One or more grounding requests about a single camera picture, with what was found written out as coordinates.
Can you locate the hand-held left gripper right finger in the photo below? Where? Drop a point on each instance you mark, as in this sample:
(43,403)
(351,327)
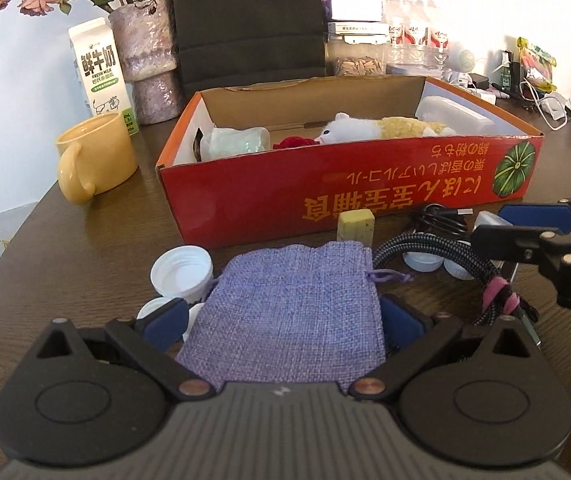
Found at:
(403,322)

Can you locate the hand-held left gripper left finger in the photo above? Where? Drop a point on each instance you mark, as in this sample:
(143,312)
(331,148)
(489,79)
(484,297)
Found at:
(165,322)

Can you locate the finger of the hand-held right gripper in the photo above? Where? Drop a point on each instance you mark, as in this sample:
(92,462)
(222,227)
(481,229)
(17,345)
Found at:
(510,242)
(535,216)

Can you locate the large white bottle cap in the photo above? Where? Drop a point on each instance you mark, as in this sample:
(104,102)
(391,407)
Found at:
(180,272)

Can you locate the yellow-green square block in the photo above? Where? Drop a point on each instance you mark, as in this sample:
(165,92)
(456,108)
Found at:
(355,227)

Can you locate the purple fabric pouch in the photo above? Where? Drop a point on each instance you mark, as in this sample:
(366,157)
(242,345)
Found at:
(290,310)

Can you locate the clear plastic swab container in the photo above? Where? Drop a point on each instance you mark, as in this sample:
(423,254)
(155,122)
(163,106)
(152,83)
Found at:
(450,112)

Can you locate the yellow and white plush toy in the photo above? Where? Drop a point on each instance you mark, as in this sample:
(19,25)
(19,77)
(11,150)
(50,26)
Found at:
(400,127)

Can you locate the red cardboard box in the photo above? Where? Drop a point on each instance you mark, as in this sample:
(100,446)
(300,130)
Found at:
(265,195)

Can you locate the red fabric flower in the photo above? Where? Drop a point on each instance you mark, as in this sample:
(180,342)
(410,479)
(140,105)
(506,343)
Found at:
(293,142)

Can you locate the dark bottle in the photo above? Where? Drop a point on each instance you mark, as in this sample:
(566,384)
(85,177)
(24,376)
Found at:
(509,72)

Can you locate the black power adapter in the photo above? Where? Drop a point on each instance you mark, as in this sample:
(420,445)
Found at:
(479,81)

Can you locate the yellow-green snack packet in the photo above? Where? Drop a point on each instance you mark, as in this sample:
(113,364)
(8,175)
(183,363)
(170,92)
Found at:
(538,62)

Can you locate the yellow mug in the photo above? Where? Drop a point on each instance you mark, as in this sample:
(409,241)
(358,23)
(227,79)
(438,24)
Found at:
(100,155)

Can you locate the white booklet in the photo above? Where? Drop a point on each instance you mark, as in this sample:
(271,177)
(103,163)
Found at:
(0,230)

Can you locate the pack of water bottles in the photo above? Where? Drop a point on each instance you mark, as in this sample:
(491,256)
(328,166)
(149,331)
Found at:
(413,35)

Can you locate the clear jar of seeds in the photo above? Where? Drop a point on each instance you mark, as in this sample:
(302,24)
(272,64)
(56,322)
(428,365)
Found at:
(360,65)

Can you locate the white and pink printed box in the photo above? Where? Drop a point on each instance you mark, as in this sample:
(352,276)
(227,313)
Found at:
(358,30)

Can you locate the white milk carton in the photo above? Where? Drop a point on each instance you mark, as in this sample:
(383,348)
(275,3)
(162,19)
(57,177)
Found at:
(97,70)

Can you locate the purple mottled vase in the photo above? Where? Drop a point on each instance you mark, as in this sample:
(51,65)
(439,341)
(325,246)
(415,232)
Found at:
(150,60)

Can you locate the white flat box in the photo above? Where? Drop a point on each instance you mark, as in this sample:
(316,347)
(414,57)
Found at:
(358,9)

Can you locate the black paper bag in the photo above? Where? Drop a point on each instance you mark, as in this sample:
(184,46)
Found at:
(245,20)

